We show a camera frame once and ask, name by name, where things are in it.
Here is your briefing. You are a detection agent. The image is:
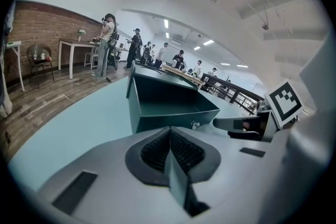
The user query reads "small white table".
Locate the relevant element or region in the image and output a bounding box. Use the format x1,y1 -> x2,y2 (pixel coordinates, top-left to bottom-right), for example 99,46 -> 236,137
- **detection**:
5,40 -> 26,93

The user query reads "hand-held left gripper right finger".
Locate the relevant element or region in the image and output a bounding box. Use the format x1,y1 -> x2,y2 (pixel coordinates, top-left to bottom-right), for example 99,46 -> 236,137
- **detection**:
169,125 -> 310,224

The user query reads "dark green box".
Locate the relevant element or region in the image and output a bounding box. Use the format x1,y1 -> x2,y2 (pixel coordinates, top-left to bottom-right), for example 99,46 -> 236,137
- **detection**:
128,74 -> 221,135
125,60 -> 200,99

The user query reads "white table with dark top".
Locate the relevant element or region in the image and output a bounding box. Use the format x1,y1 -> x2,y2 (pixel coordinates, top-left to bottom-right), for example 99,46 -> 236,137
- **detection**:
58,38 -> 102,79

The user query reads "white chair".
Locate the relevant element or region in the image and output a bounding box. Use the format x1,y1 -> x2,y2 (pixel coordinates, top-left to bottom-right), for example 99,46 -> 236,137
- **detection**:
83,51 -> 100,70

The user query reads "light wooden table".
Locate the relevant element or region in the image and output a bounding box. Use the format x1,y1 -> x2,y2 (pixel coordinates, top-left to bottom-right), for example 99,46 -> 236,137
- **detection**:
161,65 -> 206,90

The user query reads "brown wicker chair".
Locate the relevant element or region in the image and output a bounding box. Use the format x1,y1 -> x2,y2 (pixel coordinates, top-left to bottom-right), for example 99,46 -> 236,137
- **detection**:
27,44 -> 55,84

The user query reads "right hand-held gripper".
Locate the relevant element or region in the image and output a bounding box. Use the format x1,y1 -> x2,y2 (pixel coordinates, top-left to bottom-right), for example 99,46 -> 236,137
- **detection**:
212,80 -> 305,143

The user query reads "black metal railing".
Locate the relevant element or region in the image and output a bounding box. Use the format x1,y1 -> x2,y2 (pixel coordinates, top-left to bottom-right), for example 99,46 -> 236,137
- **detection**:
201,72 -> 265,115

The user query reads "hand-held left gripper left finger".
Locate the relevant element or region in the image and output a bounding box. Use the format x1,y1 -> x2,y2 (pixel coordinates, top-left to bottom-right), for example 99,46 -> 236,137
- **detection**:
36,125 -> 192,224

